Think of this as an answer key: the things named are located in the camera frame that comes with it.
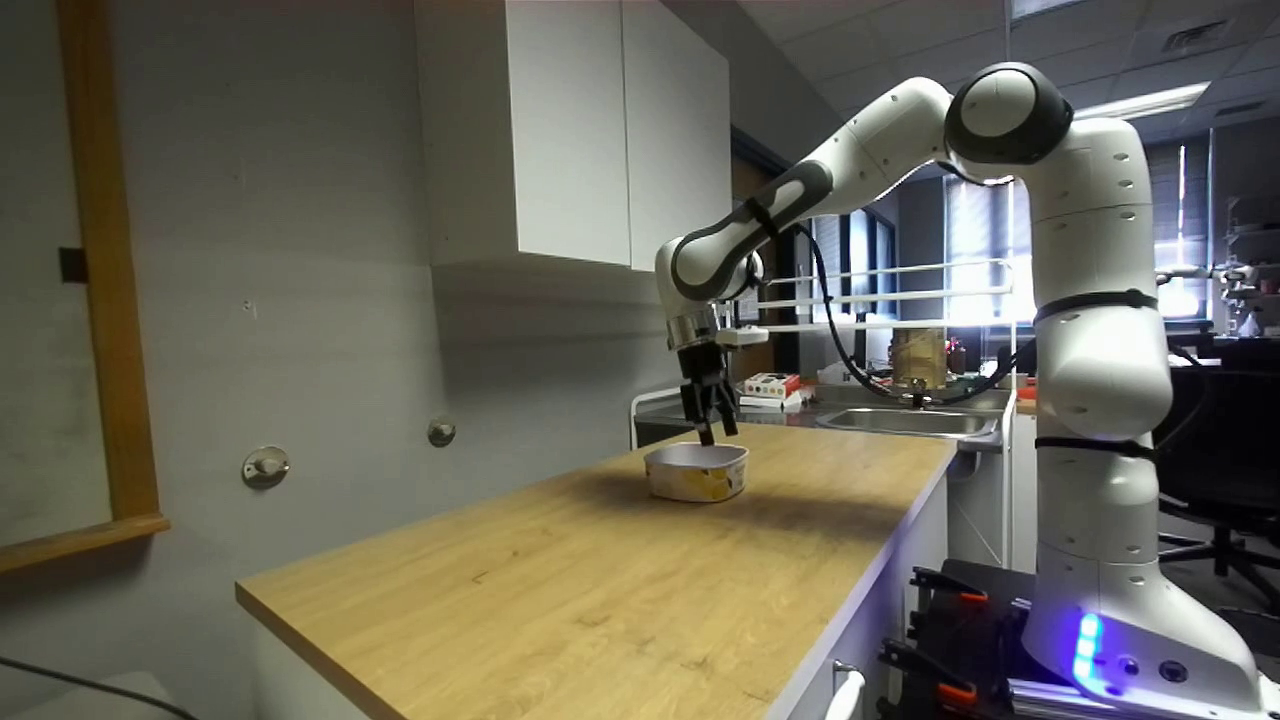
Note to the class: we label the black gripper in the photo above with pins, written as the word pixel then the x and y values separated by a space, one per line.
pixel 702 364

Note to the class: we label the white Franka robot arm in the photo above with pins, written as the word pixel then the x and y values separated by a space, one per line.
pixel 1093 373

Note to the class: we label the white bowl with yellow print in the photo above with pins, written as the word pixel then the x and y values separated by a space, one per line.
pixel 697 472

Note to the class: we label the red and white box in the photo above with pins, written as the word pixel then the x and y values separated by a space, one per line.
pixel 776 394

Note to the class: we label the stainless steel sink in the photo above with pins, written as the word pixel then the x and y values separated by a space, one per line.
pixel 902 416

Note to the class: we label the brown jar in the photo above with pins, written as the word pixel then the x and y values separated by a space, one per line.
pixel 922 363

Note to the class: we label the white counter base cabinet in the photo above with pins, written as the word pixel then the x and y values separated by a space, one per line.
pixel 882 585

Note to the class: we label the black office chair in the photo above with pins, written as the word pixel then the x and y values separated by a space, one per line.
pixel 1226 452

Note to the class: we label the ceiling light strip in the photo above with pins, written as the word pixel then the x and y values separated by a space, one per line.
pixel 1147 103

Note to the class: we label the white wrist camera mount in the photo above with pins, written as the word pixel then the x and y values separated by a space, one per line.
pixel 747 339

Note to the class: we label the white wall cabinet door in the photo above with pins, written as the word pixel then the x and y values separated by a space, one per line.
pixel 676 144
pixel 564 126

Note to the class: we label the round metal wall knob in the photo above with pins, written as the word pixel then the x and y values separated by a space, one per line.
pixel 440 432
pixel 265 464

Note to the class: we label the whiteboard with wooden frame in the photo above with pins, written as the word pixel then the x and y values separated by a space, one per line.
pixel 105 292

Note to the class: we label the black clip on whiteboard frame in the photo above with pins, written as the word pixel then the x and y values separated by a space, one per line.
pixel 73 266

